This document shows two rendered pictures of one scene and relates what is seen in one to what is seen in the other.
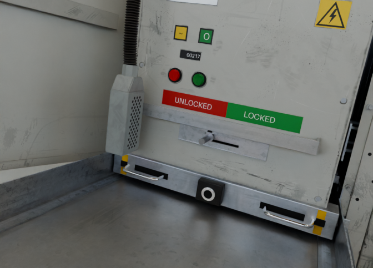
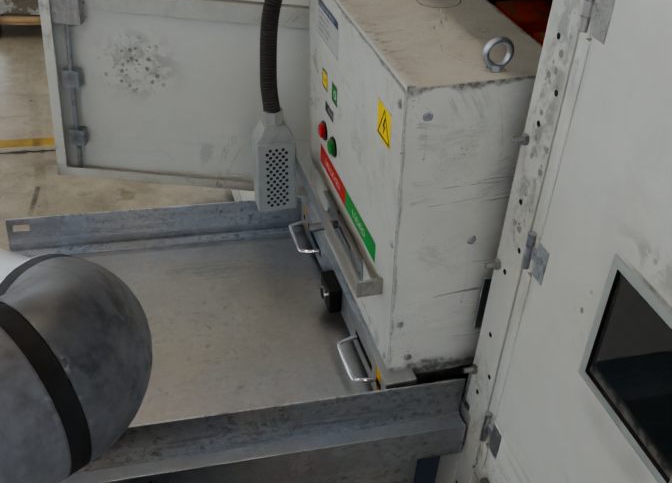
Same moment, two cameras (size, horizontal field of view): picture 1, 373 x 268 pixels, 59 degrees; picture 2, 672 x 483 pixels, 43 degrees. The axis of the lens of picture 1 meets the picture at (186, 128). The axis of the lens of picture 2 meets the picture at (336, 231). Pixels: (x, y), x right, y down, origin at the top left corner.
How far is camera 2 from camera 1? 121 cm
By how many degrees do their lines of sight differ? 52
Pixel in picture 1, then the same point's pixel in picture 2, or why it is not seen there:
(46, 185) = (187, 219)
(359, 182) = (481, 369)
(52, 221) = (167, 256)
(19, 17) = (206, 28)
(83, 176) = (245, 219)
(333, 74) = (386, 204)
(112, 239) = (183, 293)
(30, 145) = (230, 163)
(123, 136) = (258, 191)
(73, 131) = not seen: hidden behind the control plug
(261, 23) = (355, 102)
